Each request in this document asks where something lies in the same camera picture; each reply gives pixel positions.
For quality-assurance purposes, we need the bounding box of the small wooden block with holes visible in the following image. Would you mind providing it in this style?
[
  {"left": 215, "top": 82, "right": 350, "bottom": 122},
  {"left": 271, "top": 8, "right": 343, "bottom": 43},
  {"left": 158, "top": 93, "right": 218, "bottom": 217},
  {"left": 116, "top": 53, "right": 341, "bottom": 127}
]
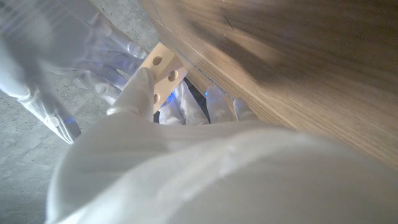
[{"left": 136, "top": 42, "right": 188, "bottom": 114}]

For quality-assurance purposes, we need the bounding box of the black backdrop curtain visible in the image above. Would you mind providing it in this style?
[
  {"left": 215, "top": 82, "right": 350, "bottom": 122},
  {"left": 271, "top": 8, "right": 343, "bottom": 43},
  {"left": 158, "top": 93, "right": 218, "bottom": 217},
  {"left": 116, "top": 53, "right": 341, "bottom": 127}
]
[{"left": 154, "top": 77, "right": 212, "bottom": 124}]

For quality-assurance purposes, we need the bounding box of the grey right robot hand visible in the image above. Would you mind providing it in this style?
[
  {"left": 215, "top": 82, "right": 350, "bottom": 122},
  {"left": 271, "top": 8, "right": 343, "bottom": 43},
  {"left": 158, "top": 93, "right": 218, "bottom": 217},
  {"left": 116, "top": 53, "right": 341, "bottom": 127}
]
[{"left": 0, "top": 0, "right": 149, "bottom": 145}]

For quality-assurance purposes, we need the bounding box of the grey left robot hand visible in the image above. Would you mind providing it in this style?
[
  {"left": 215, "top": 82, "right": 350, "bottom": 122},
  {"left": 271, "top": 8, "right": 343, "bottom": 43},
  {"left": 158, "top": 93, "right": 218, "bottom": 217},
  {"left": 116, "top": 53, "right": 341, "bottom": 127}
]
[{"left": 45, "top": 67, "right": 398, "bottom": 224}]

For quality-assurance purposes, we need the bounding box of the grey tape outline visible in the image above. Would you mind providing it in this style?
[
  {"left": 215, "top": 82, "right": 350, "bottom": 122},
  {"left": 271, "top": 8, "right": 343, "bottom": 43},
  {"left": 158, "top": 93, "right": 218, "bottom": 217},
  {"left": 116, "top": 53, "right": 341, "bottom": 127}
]
[{"left": 183, "top": 58, "right": 236, "bottom": 101}]

